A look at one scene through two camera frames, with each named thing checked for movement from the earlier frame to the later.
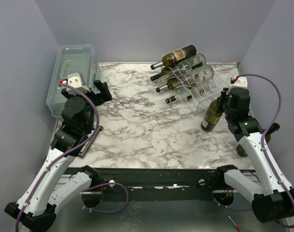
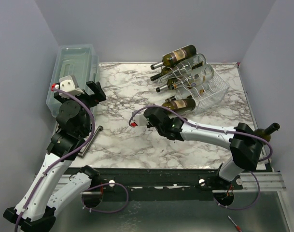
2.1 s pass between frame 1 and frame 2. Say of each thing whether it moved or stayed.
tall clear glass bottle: stayed
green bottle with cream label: stayed
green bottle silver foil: moved
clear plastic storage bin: stayed
